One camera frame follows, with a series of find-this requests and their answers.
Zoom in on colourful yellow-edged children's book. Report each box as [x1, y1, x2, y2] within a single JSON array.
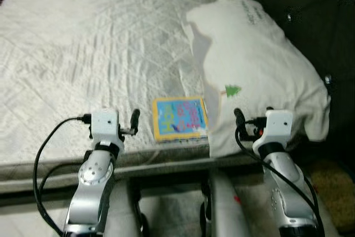
[[152, 97, 210, 142]]

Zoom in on white pillow green tree print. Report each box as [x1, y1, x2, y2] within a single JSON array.
[[183, 0, 332, 159]]

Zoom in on grey left robot leg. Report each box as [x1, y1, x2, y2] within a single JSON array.
[[103, 179, 150, 237]]

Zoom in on white quilted mattress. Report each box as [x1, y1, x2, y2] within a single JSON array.
[[0, 0, 267, 181]]

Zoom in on brown floor rug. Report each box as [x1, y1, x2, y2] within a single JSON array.
[[308, 159, 355, 232]]

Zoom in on dark tufted headboard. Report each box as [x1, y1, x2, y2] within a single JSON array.
[[219, 0, 355, 160]]

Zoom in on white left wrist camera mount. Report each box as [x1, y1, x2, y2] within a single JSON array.
[[90, 109, 124, 144]]

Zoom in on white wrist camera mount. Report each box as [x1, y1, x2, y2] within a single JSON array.
[[260, 109, 295, 148], [90, 109, 124, 144]]

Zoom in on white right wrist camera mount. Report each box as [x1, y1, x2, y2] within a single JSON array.
[[260, 109, 295, 148]]

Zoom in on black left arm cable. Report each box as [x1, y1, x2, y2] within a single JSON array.
[[32, 114, 94, 235]]

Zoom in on dark bed frame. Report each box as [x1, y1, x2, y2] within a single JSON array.
[[0, 157, 267, 204]]

